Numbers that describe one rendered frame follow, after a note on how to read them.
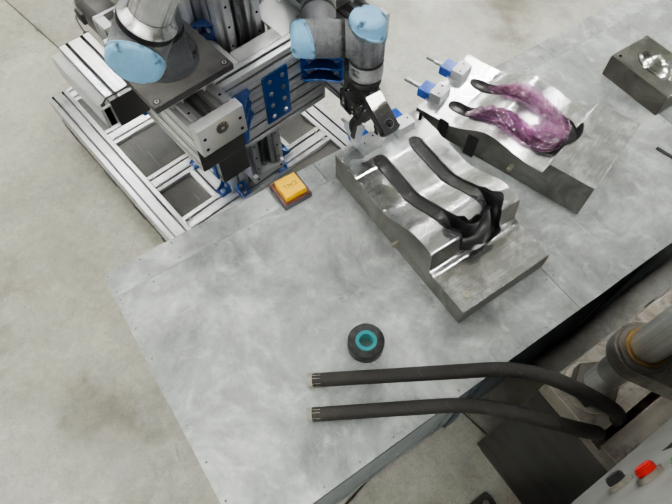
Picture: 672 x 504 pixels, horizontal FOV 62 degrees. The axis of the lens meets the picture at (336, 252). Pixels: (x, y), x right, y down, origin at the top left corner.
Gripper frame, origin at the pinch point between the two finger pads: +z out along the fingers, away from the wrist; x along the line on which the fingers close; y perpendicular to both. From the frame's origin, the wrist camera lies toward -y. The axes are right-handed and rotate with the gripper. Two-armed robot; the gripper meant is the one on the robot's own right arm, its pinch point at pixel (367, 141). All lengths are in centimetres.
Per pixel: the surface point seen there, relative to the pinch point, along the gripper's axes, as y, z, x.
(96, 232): 85, 90, 74
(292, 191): 2.1, 6.9, 21.4
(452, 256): -35.9, 3.9, 1.7
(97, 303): 54, 90, 86
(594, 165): -37, 0, -41
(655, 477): -85, -41, 23
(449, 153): -13.2, 2.3, -15.8
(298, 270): -15.9, 10.7, 31.2
